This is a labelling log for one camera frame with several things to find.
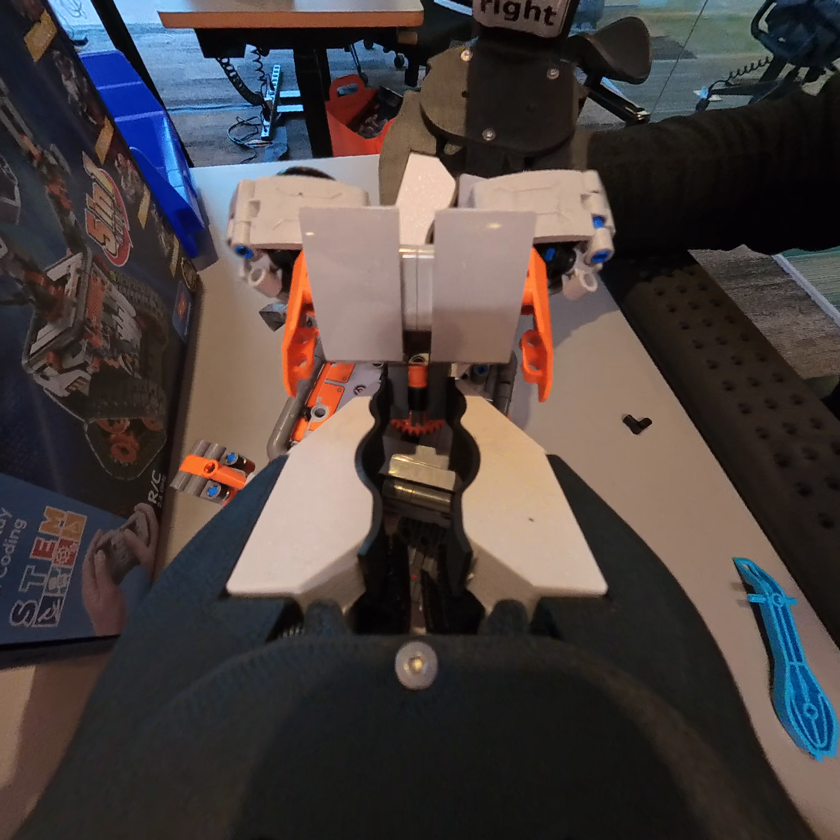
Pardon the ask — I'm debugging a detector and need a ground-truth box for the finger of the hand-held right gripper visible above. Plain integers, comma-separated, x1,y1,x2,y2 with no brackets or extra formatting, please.
394,154,459,246

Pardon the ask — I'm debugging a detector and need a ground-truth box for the grey orange tracked toy robot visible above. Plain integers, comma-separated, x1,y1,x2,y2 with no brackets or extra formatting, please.
269,355,519,620

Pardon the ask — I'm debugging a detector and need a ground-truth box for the black metal beam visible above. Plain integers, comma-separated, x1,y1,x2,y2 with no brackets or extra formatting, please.
99,0,172,114

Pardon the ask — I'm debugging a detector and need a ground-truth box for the blue plastic brick separator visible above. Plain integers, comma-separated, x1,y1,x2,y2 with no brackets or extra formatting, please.
733,558,838,760

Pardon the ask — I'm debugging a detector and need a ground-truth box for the person's right forearm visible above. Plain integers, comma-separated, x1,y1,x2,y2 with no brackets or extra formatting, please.
584,79,840,263

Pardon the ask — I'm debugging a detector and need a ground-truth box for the blue robot kit box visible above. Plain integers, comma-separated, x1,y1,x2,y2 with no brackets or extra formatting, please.
0,0,204,647

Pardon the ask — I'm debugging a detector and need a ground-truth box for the blue plastic bin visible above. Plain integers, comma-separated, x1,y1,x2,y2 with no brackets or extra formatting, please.
79,50,214,263

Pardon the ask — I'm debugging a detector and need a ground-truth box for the small grey orange claw piece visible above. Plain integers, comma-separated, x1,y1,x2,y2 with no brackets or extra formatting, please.
178,444,257,504

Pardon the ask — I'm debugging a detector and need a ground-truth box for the black office chair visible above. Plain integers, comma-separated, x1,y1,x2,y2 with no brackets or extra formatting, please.
696,0,840,112
578,16,657,126

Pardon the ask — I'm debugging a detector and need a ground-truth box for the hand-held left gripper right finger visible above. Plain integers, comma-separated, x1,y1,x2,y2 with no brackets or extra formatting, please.
453,390,609,602

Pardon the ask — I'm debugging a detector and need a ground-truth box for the black perforated foam mat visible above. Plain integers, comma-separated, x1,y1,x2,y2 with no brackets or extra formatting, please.
617,250,840,618

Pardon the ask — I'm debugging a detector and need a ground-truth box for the wooden top desk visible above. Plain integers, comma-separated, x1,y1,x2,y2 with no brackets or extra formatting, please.
158,0,427,126

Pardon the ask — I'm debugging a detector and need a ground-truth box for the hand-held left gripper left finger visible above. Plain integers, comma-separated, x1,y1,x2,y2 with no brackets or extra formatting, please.
226,390,385,605

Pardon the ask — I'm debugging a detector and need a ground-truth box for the orange plastic basket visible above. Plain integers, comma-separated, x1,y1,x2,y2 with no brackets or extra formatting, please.
326,73,401,156

